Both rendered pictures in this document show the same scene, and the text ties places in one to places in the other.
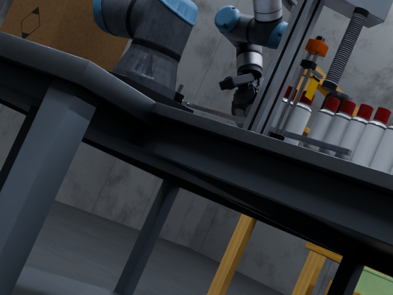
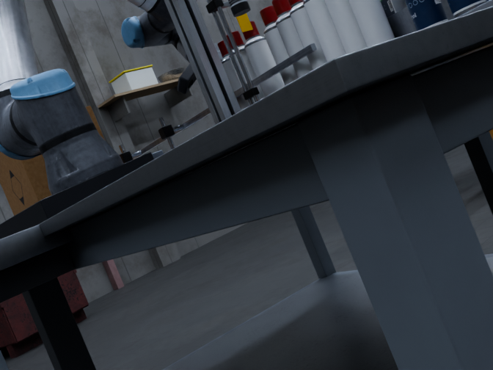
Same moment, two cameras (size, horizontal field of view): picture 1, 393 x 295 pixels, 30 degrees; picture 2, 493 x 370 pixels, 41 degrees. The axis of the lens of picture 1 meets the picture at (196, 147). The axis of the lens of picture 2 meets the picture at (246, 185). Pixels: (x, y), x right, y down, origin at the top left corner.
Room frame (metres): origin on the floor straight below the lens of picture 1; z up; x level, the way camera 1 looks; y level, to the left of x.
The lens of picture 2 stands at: (0.43, -0.38, 0.79)
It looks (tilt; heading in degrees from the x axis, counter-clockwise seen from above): 2 degrees down; 12
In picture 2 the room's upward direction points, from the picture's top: 22 degrees counter-clockwise
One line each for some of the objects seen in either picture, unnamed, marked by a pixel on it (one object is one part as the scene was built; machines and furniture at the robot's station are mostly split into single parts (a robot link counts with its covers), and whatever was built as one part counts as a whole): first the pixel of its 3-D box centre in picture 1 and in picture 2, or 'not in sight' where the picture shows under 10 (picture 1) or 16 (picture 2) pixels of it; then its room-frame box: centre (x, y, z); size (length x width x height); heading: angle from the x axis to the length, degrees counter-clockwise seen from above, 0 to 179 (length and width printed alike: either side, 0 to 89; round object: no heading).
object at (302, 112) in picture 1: (293, 128); (264, 66); (1.89, -0.21, 0.98); 0.05 x 0.05 x 0.20
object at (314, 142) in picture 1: (197, 107); (191, 122); (2.09, 0.04, 0.96); 1.07 x 0.01 x 0.01; 45
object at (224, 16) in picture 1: (238, 26); (149, 28); (2.01, 0.03, 1.20); 0.11 x 0.11 x 0.08; 53
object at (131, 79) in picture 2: not in sight; (134, 82); (8.76, 2.23, 2.37); 0.48 x 0.39 x 0.27; 145
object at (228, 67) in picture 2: not in sight; (240, 81); (1.96, -0.14, 0.98); 0.05 x 0.05 x 0.20
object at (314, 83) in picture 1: (312, 88); (242, 18); (1.86, -0.21, 1.09); 0.03 x 0.01 x 0.06; 135
